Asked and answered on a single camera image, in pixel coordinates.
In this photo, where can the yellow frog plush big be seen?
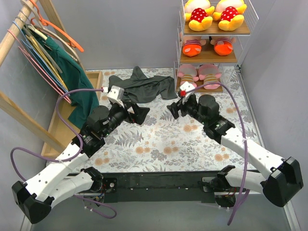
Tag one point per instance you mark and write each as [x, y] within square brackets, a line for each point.
[198, 14]

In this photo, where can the beige hanger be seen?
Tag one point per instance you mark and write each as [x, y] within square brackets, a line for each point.
[51, 33]

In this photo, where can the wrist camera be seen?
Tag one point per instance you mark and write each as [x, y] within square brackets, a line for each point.
[115, 95]
[186, 90]

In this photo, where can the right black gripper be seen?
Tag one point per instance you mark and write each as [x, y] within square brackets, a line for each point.
[182, 106]

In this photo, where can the blue hanger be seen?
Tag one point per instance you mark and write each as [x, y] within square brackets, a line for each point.
[36, 56]

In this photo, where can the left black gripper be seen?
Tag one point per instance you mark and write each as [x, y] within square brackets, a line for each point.
[130, 112]

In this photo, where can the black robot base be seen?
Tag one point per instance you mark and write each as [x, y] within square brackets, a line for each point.
[164, 187]

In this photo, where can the pink hanger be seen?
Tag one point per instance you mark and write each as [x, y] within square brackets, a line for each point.
[38, 67]

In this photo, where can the grey hanger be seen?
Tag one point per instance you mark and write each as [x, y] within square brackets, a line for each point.
[31, 31]

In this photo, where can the floral table mat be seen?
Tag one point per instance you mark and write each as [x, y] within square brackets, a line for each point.
[162, 143]

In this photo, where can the dark grey cloth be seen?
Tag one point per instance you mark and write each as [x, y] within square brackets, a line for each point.
[141, 89]

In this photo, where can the yellow frog plush small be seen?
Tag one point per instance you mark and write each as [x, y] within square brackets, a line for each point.
[229, 14]

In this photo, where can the yellow hanger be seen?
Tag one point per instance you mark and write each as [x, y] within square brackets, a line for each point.
[48, 65]

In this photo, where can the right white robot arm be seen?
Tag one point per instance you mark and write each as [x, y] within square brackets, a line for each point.
[277, 178]

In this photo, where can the pink pig plush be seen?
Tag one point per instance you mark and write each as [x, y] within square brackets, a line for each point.
[209, 73]
[188, 73]

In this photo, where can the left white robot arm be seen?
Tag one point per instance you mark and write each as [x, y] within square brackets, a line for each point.
[39, 194]

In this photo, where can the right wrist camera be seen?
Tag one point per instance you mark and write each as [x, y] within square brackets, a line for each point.
[186, 90]

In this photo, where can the black-haired doll striped shirt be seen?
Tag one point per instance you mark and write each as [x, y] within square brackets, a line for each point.
[192, 45]

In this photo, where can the orange hanger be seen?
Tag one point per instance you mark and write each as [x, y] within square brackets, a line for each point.
[53, 20]

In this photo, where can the wooden clothes rack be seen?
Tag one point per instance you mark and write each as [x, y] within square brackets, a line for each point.
[27, 101]

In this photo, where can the green shirt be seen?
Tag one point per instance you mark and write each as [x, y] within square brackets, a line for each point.
[74, 78]

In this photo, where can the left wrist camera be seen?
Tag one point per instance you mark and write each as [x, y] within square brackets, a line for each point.
[115, 95]

